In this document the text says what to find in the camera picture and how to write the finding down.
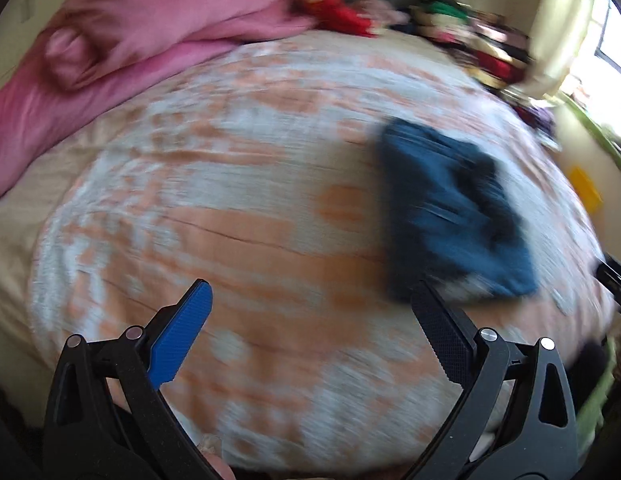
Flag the blue denim lace-trimmed pants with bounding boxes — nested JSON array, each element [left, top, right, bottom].
[[378, 118, 539, 304]]

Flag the yellow paper bag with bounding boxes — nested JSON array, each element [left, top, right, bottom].
[[568, 166, 603, 214]]

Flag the floral storage box with clothes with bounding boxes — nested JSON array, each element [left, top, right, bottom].
[[501, 87, 561, 153]]

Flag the peach white patterned bedspread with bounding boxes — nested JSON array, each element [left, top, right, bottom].
[[0, 32, 615, 474]]

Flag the stack of folded clothes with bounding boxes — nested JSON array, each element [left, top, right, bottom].
[[411, 0, 532, 91]]

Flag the cream curtain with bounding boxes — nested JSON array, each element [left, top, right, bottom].
[[522, 0, 595, 99]]

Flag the pink folded quilt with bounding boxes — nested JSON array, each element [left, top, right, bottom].
[[0, 0, 314, 197]]

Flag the red embroidered cloth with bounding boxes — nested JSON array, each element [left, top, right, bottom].
[[295, 0, 383, 38]]

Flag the mauve fuzzy garment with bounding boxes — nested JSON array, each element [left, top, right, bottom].
[[354, 0, 409, 27]]

